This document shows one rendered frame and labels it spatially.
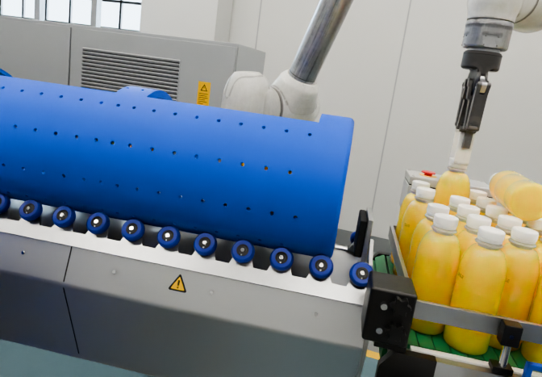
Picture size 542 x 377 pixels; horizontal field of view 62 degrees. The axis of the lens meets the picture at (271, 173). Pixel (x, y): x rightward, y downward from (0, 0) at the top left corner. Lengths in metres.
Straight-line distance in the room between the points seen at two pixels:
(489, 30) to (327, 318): 0.64
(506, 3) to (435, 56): 2.64
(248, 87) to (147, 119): 0.68
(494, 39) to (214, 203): 0.63
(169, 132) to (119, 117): 0.11
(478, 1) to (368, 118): 2.68
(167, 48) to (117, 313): 1.95
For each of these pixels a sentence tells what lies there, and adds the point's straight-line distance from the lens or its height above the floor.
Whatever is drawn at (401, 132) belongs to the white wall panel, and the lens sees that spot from 3.65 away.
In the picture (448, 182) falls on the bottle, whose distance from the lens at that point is 1.04.
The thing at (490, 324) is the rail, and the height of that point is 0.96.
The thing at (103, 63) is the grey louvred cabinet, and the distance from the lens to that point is 2.94.
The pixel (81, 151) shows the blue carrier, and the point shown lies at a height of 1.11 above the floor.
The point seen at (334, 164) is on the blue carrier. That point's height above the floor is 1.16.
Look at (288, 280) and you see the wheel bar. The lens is 0.87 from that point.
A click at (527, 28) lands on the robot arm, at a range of 1.18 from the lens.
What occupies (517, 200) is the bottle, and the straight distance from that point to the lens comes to 0.93.
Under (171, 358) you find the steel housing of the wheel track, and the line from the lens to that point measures 1.04.
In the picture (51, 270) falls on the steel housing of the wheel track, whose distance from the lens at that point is 1.03.
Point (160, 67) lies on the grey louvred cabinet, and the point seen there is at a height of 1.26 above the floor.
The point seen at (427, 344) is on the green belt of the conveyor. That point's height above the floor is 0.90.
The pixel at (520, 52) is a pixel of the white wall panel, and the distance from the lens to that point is 3.73.
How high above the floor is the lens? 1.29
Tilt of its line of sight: 12 degrees down
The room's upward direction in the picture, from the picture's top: 8 degrees clockwise
